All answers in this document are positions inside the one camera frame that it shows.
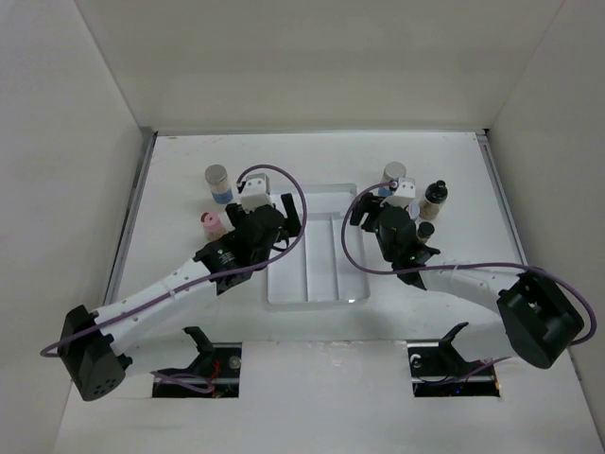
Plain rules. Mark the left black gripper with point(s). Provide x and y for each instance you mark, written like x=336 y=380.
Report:
x=292 y=224

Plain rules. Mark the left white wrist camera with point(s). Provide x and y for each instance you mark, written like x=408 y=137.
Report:
x=255 y=192

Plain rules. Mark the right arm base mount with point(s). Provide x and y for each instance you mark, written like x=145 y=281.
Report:
x=437 y=369

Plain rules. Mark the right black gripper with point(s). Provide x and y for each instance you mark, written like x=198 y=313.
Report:
x=368 y=203

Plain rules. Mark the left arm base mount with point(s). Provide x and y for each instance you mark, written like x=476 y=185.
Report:
x=214 y=373

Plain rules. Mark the small black cap spice bottle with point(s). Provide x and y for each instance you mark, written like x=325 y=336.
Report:
x=424 y=232

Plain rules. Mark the blue label silver-cap jar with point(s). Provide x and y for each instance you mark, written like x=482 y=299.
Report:
x=394 y=175
x=217 y=179

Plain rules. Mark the pink cap spice bottle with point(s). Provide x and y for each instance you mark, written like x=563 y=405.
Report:
x=213 y=226

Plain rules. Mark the black grinder top spice bottle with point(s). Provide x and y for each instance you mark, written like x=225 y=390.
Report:
x=434 y=198

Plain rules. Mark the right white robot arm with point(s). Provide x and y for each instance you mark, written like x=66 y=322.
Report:
x=536 y=321

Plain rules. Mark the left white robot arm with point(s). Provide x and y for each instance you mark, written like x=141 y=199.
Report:
x=100 y=348

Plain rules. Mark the clear plastic organizer tray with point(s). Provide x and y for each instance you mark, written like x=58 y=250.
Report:
x=317 y=274

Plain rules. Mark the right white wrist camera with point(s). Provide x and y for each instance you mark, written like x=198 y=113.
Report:
x=403 y=194

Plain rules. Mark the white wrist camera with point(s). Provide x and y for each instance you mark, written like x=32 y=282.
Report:
x=403 y=194
x=255 y=192

